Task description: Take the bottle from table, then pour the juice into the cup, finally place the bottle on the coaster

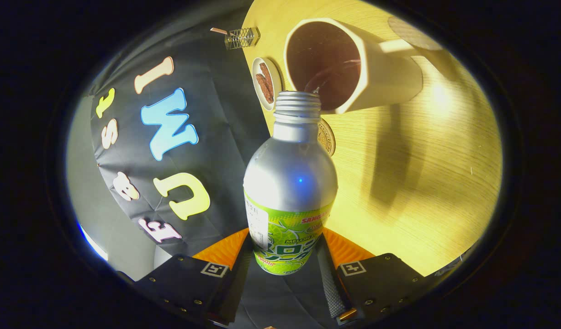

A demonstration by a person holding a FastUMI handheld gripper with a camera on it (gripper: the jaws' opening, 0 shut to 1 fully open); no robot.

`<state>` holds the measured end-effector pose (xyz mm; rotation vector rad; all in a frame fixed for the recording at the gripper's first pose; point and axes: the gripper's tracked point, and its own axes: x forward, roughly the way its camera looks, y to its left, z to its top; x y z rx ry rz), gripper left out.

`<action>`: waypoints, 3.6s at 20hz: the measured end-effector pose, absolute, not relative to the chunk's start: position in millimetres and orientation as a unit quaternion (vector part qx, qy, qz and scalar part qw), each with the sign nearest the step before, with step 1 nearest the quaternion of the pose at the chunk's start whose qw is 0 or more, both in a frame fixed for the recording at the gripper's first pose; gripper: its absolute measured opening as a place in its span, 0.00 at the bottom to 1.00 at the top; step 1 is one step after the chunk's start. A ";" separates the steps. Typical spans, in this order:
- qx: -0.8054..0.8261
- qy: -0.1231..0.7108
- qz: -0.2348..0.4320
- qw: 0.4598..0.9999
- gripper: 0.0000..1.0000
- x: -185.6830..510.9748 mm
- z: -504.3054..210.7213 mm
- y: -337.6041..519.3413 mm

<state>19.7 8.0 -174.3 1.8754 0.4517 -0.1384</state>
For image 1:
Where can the black backdrop cloth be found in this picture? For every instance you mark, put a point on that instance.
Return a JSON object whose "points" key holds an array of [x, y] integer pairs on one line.
{"points": [[207, 137]]}

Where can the round brown coaster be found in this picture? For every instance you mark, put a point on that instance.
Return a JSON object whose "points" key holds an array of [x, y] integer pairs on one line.
{"points": [[328, 139]]}

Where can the silver juice bottle green label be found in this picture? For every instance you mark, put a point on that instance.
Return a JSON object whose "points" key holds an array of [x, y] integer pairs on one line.
{"points": [[289, 178]]}

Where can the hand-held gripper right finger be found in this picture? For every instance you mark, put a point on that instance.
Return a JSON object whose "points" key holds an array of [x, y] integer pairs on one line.
{"points": [[330, 283]]}

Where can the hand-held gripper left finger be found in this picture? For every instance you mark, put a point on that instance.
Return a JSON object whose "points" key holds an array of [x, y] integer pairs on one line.
{"points": [[237, 288]]}

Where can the white oval plate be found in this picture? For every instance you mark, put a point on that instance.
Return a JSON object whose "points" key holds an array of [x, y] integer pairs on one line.
{"points": [[257, 96]]}

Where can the red-brown meat slice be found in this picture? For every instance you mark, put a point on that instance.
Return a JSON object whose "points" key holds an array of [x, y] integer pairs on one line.
{"points": [[267, 73], [262, 89]]}

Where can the pink straw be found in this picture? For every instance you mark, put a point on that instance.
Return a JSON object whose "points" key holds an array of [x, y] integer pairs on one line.
{"points": [[219, 31]]}

